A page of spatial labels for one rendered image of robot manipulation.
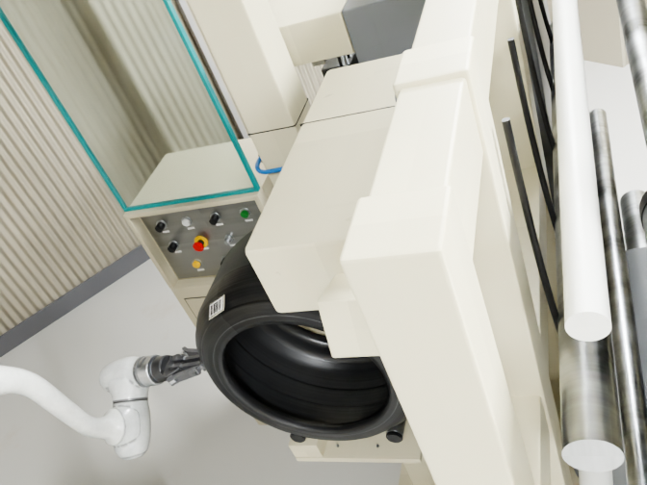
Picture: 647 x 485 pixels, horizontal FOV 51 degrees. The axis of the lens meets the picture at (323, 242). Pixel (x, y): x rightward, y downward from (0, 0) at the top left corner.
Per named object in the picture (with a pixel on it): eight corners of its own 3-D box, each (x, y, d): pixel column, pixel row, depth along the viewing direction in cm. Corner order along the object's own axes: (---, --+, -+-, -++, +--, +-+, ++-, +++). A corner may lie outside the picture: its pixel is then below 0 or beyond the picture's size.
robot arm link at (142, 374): (142, 349, 203) (156, 346, 200) (159, 369, 208) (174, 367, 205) (128, 374, 197) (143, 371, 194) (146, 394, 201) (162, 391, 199)
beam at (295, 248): (345, 126, 161) (323, 68, 153) (452, 106, 152) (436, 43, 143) (273, 316, 118) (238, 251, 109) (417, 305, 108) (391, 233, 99)
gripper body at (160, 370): (144, 372, 195) (169, 368, 190) (157, 349, 201) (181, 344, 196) (160, 389, 199) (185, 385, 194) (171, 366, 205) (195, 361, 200)
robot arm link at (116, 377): (155, 354, 208) (158, 397, 205) (118, 361, 215) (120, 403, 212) (129, 353, 199) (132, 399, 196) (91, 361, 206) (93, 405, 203)
